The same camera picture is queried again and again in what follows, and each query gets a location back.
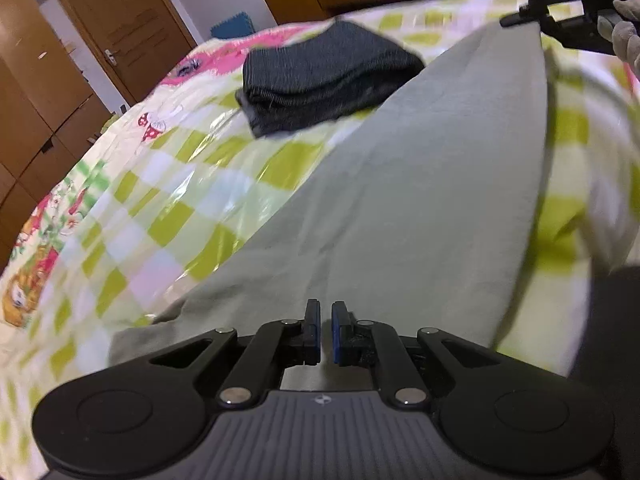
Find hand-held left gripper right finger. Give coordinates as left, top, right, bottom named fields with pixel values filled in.
left=331, top=301, right=501, bottom=408

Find wooden wardrobe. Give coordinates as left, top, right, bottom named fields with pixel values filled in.
left=0, top=0, right=131, bottom=271

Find person's dark clothing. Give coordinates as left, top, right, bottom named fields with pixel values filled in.
left=570, top=265, right=640, bottom=480

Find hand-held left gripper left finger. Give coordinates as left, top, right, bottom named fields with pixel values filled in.
left=145, top=299, right=322, bottom=408

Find cartoon print bed sheet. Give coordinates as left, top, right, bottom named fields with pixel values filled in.
left=0, top=25, right=281, bottom=331

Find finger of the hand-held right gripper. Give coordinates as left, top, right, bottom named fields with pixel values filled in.
left=500, top=7, right=551, bottom=28

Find person's right hand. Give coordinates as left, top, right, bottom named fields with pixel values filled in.
left=599, top=0, right=640, bottom=68

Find wooden door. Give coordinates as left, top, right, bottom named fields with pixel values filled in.
left=55, top=0, right=198, bottom=106

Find light grey pants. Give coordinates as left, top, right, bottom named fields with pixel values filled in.
left=107, top=20, right=551, bottom=391

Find dark grey folded pants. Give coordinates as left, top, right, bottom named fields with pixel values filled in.
left=235, top=19, right=426, bottom=138

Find blue foam mat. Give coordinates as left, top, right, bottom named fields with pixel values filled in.
left=210, top=10, right=278, bottom=41

